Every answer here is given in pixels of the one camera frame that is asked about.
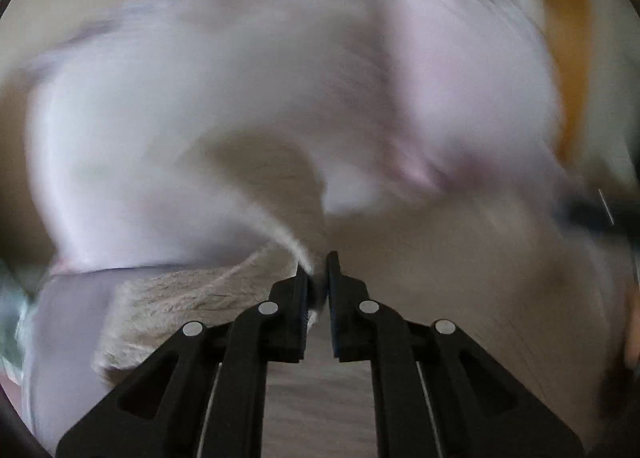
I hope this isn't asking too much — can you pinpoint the beige cable knit sweater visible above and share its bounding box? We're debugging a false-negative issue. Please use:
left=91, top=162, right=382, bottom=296
left=92, top=134, right=328, bottom=386

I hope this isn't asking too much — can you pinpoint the lavender bed sheet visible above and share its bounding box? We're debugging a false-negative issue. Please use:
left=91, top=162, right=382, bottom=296
left=23, top=268, right=158, bottom=452

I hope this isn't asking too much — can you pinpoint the pink floral right pillow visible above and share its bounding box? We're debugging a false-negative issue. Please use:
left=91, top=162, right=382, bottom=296
left=382, top=0, right=566, bottom=209

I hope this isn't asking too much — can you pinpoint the pink floral pillow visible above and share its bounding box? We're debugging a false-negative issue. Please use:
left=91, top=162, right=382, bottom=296
left=27, top=0, right=396, bottom=271
left=382, top=0, right=566, bottom=209

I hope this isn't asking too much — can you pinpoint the pink floral left pillow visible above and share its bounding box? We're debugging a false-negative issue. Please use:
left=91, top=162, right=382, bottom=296
left=27, top=0, right=396, bottom=271

